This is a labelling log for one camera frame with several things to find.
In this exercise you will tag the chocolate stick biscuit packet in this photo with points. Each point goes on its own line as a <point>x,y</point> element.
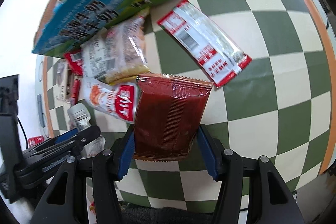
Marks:
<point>64,81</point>

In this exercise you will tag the white red chicken feet packet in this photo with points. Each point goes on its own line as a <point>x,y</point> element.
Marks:
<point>119,101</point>

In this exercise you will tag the long red white packet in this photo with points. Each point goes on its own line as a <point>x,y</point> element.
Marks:
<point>214,51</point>

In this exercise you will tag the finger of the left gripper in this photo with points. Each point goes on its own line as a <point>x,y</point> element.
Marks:
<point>43,160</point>
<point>66,135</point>

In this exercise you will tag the clear cracker packet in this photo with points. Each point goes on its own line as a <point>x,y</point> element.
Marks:
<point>118,53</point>

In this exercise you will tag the grey smartphone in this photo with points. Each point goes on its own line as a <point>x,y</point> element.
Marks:
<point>40,111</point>

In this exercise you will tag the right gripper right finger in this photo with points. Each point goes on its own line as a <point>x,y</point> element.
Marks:
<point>270,200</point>

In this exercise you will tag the checkered table mat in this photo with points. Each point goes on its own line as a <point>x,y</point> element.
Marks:
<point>279,106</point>

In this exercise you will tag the red soda can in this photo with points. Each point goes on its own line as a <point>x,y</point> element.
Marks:
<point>33,141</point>

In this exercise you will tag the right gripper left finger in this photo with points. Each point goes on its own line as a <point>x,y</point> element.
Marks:
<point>65,199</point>

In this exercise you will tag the dark red snack packet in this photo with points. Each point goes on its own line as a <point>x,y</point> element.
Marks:
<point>169,111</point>

